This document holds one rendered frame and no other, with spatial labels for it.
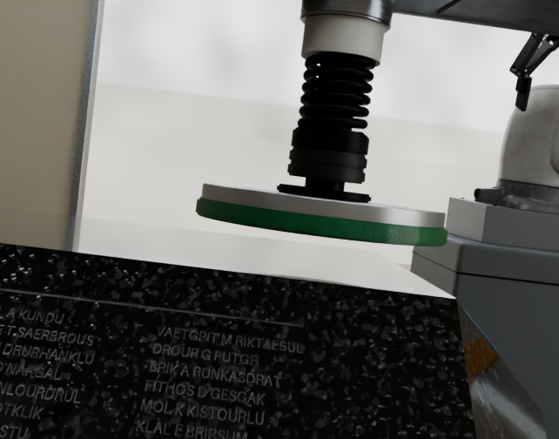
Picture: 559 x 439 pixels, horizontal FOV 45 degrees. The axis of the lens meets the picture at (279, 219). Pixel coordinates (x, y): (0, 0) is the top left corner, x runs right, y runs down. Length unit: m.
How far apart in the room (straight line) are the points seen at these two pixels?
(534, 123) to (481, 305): 0.41
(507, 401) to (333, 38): 0.31
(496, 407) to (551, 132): 1.08
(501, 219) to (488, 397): 0.97
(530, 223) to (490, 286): 0.17
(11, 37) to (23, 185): 1.17
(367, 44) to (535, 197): 0.98
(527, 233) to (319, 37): 0.94
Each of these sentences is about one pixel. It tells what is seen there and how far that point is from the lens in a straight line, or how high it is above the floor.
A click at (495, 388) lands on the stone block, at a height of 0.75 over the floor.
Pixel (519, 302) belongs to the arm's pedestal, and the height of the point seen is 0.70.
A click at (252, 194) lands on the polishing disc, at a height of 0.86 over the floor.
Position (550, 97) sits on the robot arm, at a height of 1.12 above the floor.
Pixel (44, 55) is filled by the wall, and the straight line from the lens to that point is 5.74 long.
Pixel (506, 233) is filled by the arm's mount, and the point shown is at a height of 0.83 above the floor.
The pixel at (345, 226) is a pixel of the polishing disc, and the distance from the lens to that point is 0.49.
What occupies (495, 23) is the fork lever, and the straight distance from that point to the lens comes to 0.72.
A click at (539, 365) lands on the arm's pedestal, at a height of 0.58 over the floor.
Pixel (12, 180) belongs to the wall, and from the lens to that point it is 5.74.
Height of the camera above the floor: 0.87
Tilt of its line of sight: 3 degrees down
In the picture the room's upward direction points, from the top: 7 degrees clockwise
